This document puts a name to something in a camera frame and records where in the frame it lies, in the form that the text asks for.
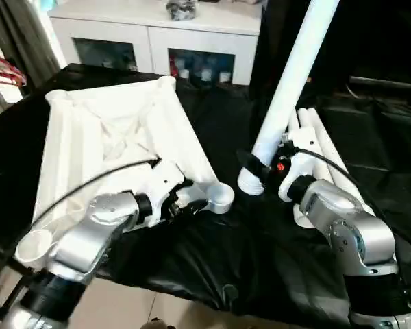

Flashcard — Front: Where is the black low shelf board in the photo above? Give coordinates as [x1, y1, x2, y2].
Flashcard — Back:
[349, 75, 411, 93]

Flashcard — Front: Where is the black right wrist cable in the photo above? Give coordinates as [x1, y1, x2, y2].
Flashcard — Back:
[284, 141, 371, 206]

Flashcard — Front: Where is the white plastic table top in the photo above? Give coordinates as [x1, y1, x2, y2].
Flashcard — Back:
[15, 77, 235, 268]

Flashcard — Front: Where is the white sideboard cabinet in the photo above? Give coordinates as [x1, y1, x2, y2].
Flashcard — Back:
[48, 0, 262, 86]

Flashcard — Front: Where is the red wire hanger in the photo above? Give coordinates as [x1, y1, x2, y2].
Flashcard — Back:
[0, 51, 27, 86]

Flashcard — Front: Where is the grey crumpled object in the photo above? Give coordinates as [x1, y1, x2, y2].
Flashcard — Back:
[166, 0, 197, 21]

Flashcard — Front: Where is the black plastic mat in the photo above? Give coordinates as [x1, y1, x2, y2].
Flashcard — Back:
[0, 65, 411, 323]

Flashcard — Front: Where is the black folding table frame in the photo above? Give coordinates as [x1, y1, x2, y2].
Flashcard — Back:
[0, 264, 28, 309]

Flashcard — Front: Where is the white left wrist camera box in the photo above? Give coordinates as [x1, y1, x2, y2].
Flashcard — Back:
[147, 159, 192, 208]

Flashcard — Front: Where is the white plastic table leg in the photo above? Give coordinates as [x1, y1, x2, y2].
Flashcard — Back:
[296, 108, 329, 158]
[286, 110, 314, 229]
[308, 110, 350, 180]
[238, 0, 341, 196]

